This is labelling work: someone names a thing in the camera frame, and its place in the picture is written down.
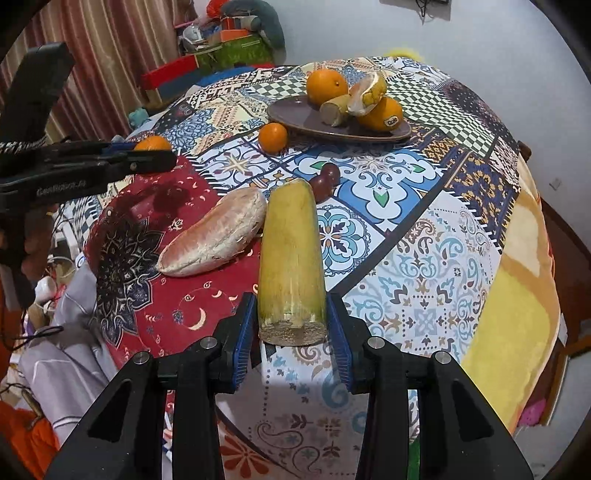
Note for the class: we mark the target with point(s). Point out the grey green plush toy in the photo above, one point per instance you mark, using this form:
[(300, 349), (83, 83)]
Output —
[(256, 16)]

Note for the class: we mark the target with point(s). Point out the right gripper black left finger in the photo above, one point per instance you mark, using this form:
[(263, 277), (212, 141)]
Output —
[(121, 434)]

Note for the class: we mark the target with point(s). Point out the yellow blanket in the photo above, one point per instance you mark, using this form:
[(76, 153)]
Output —
[(520, 322)]

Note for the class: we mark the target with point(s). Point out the red box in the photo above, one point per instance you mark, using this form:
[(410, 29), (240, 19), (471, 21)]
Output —
[(168, 72)]

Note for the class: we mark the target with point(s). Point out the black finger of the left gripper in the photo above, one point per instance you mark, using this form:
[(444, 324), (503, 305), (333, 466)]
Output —
[(66, 171)]

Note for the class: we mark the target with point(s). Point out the dark red jujube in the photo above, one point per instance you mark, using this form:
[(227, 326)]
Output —
[(330, 172), (321, 187)]

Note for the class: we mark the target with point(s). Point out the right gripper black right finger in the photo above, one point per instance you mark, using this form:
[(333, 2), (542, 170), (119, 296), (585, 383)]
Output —
[(461, 436)]

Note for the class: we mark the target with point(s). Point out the large orange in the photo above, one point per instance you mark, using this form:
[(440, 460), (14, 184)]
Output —
[(386, 116), (324, 85)]

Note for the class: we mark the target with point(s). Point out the peeled pomelo segment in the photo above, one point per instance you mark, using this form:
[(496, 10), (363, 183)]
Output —
[(224, 232)]

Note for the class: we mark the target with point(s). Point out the teal plush toy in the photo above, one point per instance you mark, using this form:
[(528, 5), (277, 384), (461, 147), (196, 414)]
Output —
[(137, 118)]

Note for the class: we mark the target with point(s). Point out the striped brown curtain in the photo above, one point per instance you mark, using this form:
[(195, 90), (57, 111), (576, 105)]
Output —
[(113, 43)]

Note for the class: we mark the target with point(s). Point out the red plastic bag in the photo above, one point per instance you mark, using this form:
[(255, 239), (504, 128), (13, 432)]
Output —
[(213, 9)]

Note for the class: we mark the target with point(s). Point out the colourful patchwork cloth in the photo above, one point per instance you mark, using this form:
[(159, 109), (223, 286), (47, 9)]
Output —
[(410, 235)]

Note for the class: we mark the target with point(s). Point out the white crumpled cloth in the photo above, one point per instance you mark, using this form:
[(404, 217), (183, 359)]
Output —
[(68, 370)]

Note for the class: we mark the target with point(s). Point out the small tangerine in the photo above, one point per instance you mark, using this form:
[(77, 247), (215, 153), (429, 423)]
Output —
[(273, 138), (153, 142)]

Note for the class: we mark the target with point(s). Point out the green storage box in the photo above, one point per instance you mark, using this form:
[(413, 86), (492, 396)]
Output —
[(245, 51)]

